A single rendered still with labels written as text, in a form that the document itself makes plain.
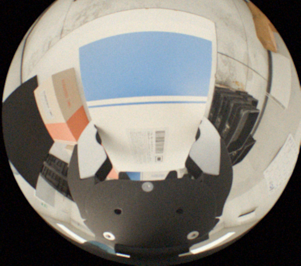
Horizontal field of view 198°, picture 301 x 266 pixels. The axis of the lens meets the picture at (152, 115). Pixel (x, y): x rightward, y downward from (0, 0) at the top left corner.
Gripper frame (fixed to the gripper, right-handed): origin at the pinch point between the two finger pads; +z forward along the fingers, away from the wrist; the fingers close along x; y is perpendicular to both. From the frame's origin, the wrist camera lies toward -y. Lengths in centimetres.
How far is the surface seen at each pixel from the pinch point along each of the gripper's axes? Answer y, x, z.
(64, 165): 36, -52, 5
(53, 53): -15.3, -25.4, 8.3
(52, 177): 35, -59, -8
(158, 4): -70, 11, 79
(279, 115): 23, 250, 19
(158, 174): 25.1, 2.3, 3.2
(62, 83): -5.4, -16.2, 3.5
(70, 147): 10.4, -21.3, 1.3
